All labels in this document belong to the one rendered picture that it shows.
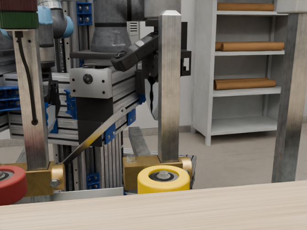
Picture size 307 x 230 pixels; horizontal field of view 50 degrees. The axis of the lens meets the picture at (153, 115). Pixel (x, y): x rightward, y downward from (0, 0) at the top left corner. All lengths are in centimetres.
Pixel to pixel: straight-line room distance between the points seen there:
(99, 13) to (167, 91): 63
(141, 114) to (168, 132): 280
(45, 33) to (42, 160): 44
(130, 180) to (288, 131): 34
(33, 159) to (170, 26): 34
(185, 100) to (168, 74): 292
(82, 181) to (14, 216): 108
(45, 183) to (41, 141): 8
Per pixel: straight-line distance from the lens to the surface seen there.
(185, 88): 350
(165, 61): 60
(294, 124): 73
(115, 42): 117
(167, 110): 62
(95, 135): 70
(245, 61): 372
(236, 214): 44
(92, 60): 117
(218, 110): 368
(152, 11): 67
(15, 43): 60
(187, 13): 344
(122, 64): 65
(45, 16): 98
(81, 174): 151
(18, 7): 54
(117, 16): 118
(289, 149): 75
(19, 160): 73
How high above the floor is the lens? 113
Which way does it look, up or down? 15 degrees down
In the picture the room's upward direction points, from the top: straight up
